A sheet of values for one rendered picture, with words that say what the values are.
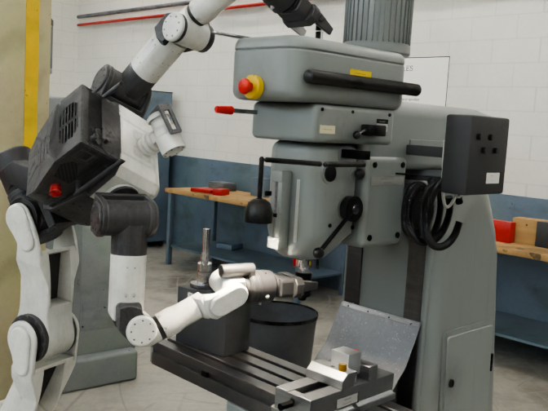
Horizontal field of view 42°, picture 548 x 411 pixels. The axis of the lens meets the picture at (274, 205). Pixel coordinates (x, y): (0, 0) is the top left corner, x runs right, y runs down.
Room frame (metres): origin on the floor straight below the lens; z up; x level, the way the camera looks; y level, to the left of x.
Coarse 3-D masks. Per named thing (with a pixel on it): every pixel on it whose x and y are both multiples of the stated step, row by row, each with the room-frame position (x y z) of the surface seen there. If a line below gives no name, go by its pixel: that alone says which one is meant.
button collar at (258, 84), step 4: (248, 76) 1.84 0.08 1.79; (252, 76) 1.83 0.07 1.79; (256, 76) 1.83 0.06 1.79; (252, 80) 1.83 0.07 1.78; (256, 80) 1.82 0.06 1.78; (260, 80) 1.82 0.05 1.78; (256, 84) 1.82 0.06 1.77; (260, 84) 1.82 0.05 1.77; (256, 88) 1.82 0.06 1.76; (260, 88) 1.82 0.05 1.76; (248, 92) 1.84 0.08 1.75; (252, 92) 1.83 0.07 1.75; (256, 92) 1.81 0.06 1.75; (260, 92) 1.82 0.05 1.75; (248, 96) 1.84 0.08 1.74; (252, 96) 1.82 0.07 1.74; (256, 96) 1.82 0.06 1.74
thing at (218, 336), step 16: (192, 288) 2.30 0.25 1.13; (208, 288) 2.29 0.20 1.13; (208, 320) 2.23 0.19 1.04; (224, 320) 2.19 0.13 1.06; (240, 320) 2.24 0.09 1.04; (176, 336) 2.32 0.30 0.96; (192, 336) 2.27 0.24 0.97; (208, 336) 2.23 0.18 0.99; (224, 336) 2.19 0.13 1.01; (240, 336) 2.24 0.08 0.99; (224, 352) 2.19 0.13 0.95
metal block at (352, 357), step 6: (336, 348) 1.89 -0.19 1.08; (342, 348) 1.89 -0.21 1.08; (348, 348) 1.89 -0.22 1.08; (336, 354) 1.87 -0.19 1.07; (342, 354) 1.85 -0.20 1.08; (348, 354) 1.84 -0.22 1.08; (354, 354) 1.85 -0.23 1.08; (360, 354) 1.87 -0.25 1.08; (336, 360) 1.86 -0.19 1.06; (342, 360) 1.85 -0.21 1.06; (348, 360) 1.84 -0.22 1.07; (354, 360) 1.85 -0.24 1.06; (348, 366) 1.84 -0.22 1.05; (354, 366) 1.85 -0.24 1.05
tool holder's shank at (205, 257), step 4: (204, 228) 2.33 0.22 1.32; (208, 228) 2.34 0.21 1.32; (204, 232) 2.32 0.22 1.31; (208, 232) 2.32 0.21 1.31; (204, 236) 2.32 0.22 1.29; (208, 236) 2.32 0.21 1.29; (204, 240) 2.32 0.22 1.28; (208, 240) 2.32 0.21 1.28; (204, 244) 2.32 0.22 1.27; (208, 244) 2.32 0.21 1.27; (204, 248) 2.32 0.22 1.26; (208, 248) 2.32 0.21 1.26; (204, 252) 2.32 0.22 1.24; (208, 252) 2.32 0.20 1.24; (204, 256) 2.32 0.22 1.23; (208, 256) 2.32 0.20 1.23; (204, 260) 2.32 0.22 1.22; (208, 260) 2.33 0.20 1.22
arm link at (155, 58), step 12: (168, 24) 1.93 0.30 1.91; (180, 24) 1.90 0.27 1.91; (156, 36) 1.98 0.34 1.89; (168, 36) 1.92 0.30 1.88; (180, 36) 1.91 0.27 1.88; (144, 48) 2.01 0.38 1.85; (156, 48) 1.98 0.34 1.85; (168, 48) 1.97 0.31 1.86; (180, 48) 1.98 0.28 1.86; (132, 60) 2.04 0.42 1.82; (144, 60) 2.00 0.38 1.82; (156, 60) 1.99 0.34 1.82; (168, 60) 2.00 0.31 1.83; (144, 72) 2.01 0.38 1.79; (156, 72) 2.02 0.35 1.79
